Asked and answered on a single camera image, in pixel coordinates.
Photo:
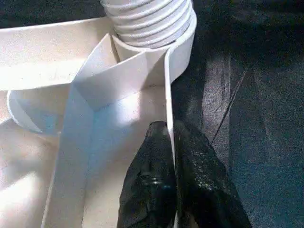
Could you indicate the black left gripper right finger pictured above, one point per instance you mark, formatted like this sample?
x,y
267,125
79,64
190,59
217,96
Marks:
x,y
204,185

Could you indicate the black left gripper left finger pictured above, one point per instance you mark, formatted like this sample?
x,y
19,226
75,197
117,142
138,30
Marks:
x,y
149,180

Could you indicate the white plastic table leg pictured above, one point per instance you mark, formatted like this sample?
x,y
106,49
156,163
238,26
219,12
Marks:
x,y
152,21

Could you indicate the white plastic table top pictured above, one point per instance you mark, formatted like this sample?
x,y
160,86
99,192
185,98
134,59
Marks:
x,y
59,118

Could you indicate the black work mat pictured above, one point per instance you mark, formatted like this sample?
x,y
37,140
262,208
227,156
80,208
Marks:
x,y
249,118

